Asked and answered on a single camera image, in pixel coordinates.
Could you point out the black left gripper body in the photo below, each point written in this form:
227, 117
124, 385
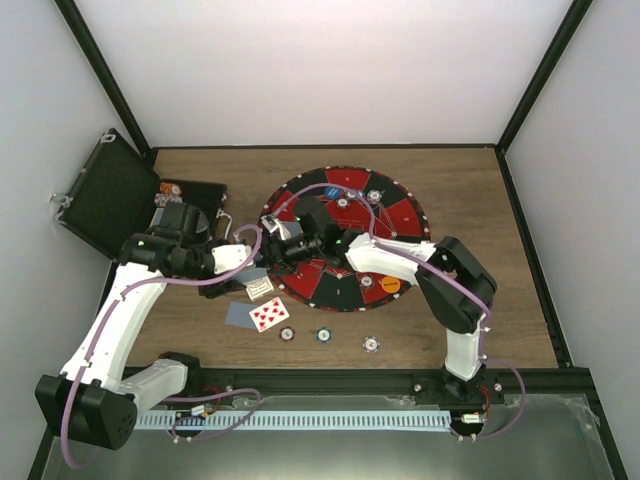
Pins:
212, 289

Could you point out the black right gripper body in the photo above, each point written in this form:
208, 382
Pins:
286, 257

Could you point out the blue patterned card deck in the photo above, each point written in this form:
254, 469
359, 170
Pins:
250, 275

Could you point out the single face-down blue card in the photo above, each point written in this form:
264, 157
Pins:
238, 315

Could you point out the face-up hearts playing card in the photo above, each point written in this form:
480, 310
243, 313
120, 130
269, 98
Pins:
268, 314

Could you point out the single brown chip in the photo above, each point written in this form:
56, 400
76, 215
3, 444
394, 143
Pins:
366, 281
342, 203

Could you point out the brown poker chip stack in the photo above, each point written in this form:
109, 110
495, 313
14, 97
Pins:
287, 334

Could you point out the blue dealer button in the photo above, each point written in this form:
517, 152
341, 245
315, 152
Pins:
332, 192

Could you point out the teal poker chip stack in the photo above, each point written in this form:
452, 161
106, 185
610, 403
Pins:
324, 335

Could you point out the blue white poker chip stack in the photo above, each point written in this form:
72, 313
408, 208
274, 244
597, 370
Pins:
371, 344

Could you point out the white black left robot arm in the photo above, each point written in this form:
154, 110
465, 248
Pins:
125, 320

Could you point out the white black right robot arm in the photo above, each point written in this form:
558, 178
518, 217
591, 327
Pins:
457, 288

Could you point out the white playing card box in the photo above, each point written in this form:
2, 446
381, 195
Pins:
258, 288

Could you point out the round red black poker mat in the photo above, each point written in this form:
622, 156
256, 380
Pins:
399, 216

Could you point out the grey striped chips in case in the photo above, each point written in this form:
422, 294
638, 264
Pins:
161, 200

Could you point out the orange round button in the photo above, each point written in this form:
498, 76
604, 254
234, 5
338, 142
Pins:
390, 285

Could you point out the orange chip stack in case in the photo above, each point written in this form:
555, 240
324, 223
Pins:
170, 188

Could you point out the black poker chip case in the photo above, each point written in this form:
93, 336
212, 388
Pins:
112, 196

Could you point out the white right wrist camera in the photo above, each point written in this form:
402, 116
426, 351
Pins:
275, 227

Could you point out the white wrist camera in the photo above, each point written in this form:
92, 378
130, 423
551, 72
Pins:
275, 227
229, 257

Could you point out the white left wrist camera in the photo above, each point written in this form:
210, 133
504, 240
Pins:
229, 257

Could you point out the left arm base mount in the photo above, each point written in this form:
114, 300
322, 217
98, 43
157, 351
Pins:
208, 394

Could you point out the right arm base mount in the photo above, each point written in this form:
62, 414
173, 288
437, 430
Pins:
453, 392

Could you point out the light blue slotted cable duct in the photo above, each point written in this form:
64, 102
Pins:
404, 420

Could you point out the black aluminium frame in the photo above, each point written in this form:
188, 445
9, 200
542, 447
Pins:
309, 382

